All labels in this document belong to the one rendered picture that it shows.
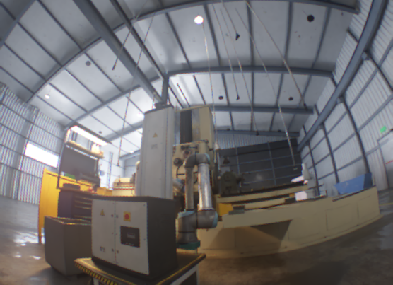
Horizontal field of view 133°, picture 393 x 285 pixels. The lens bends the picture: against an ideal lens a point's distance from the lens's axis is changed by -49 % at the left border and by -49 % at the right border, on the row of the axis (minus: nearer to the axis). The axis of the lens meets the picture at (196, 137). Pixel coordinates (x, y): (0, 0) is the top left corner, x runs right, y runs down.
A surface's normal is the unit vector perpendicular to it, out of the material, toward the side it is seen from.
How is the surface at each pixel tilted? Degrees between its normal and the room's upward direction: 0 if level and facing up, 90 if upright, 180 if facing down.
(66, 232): 90
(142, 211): 90
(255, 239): 90
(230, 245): 90
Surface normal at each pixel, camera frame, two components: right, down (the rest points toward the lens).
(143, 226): -0.35, -0.38
